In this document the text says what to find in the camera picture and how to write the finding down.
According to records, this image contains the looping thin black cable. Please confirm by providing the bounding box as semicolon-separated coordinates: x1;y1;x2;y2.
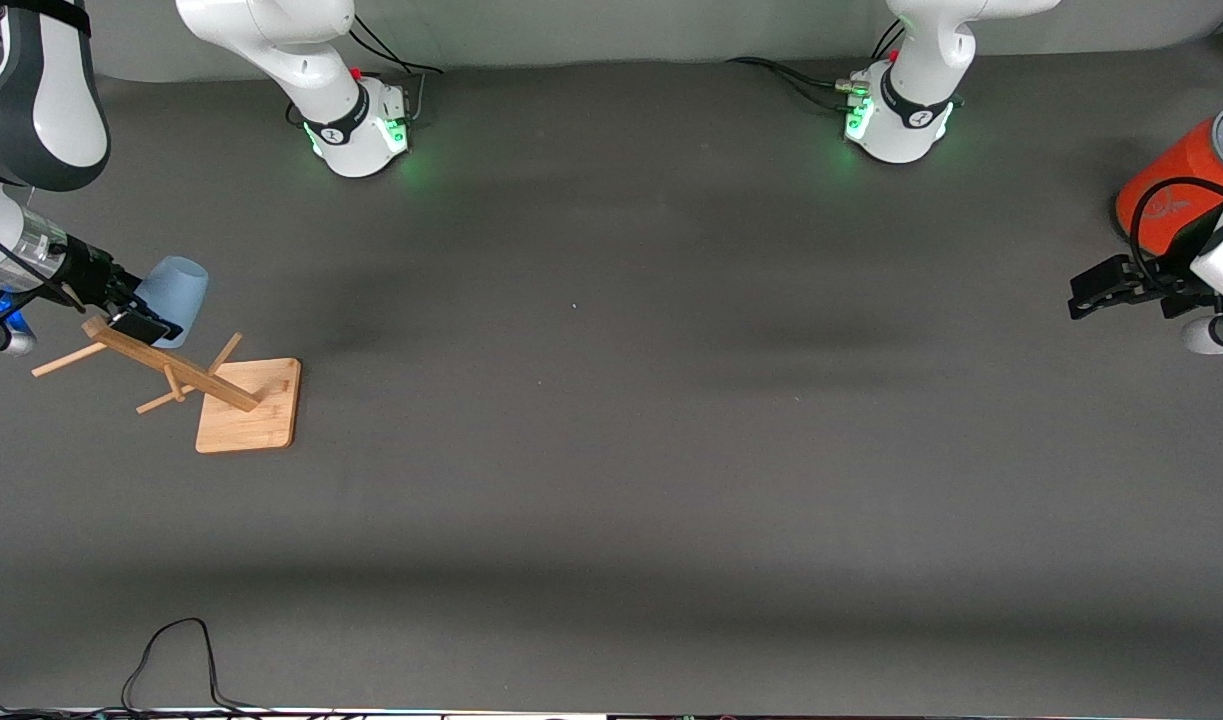
121;617;272;714

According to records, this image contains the black right arm base cable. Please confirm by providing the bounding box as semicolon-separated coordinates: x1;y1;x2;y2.
347;14;444;77

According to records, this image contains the light blue cup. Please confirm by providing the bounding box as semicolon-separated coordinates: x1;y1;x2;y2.
134;256;210;349

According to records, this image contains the black left arm base cable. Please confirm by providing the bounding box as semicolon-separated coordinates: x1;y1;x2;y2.
725;56;862;112

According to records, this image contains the wooden mug tree rack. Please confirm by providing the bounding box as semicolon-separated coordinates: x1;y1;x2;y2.
31;313;302;455

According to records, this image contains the black arm base cable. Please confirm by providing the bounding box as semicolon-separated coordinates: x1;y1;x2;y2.
725;56;862;112
347;14;444;77

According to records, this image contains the orange cylindrical can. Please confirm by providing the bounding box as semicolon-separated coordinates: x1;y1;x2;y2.
1115;100;1223;260

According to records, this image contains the dark grey table mat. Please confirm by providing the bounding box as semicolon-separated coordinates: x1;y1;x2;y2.
0;38;1223;714

